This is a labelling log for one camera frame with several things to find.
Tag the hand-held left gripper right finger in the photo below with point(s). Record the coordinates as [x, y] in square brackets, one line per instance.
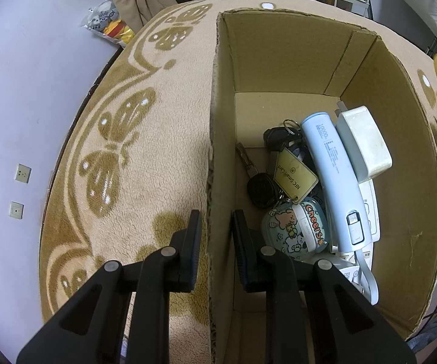
[243, 261]

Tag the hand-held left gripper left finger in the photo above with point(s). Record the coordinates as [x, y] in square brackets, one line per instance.
[192, 261]

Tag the cartoon earbud case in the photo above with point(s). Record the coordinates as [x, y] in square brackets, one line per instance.
[290, 227]

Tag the bunch of keys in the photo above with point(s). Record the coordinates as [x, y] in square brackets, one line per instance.
[262, 189]

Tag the beige key tag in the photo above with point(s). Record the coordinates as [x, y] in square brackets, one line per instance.
[294, 176]

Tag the white remote with yellow button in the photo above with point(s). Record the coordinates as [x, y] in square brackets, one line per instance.
[349, 273]

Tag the light blue power bank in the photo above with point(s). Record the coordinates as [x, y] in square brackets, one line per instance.
[332, 174]

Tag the white power adapter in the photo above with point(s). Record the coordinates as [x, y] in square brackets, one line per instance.
[366, 144]

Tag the cardboard box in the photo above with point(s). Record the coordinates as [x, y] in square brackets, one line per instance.
[412, 216]

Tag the tan flower printed blanket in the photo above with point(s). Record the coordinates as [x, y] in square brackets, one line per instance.
[146, 151]

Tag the grey-blue clothing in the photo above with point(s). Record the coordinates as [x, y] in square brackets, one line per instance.
[434, 330]

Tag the bag of plush toys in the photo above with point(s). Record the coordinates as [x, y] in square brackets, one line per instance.
[104, 17]

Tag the wall socket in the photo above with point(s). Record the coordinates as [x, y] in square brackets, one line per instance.
[23, 173]
[16, 210]

